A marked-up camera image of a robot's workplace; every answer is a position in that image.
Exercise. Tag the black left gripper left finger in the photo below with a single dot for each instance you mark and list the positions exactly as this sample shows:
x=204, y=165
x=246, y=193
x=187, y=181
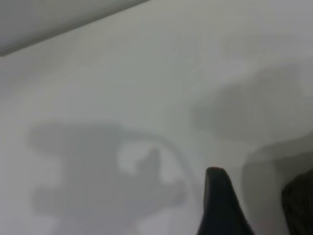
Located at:
x=220, y=208

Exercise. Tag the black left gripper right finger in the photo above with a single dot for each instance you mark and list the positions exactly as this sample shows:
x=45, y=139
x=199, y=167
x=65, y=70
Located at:
x=302, y=205

